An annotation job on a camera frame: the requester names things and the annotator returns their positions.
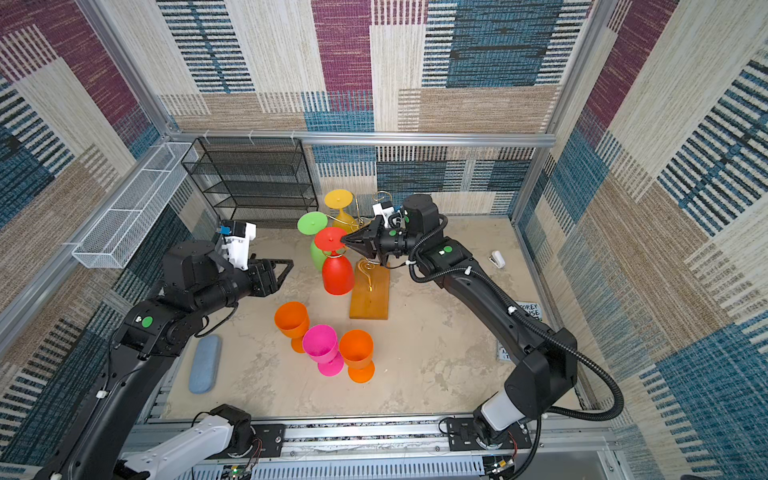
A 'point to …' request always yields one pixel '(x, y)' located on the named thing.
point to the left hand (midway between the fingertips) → (284, 258)
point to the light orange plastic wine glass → (292, 319)
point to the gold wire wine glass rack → (371, 288)
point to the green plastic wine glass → (308, 224)
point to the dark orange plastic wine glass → (357, 349)
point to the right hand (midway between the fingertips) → (340, 244)
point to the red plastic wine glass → (337, 272)
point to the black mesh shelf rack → (254, 179)
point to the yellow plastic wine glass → (341, 199)
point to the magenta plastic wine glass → (321, 345)
